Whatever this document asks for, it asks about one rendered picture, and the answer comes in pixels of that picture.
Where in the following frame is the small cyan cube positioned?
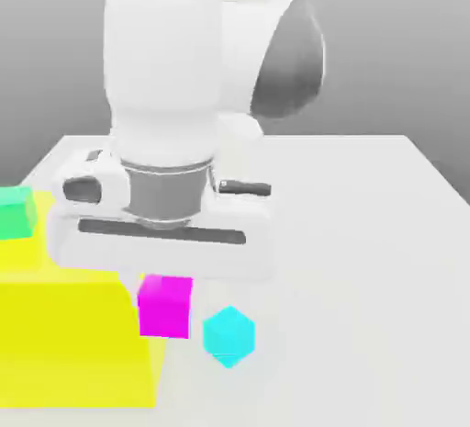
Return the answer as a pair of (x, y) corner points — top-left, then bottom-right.
(202, 305), (256, 369)

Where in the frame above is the large yellow box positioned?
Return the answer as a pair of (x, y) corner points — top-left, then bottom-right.
(0, 191), (166, 410)

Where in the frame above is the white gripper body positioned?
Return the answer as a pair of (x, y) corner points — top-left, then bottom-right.
(47, 203), (275, 282)

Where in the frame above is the small magenta cube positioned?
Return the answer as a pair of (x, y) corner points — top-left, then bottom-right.
(138, 274), (194, 340)

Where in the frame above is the small green cube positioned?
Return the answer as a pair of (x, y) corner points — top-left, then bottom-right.
(0, 185), (38, 241)

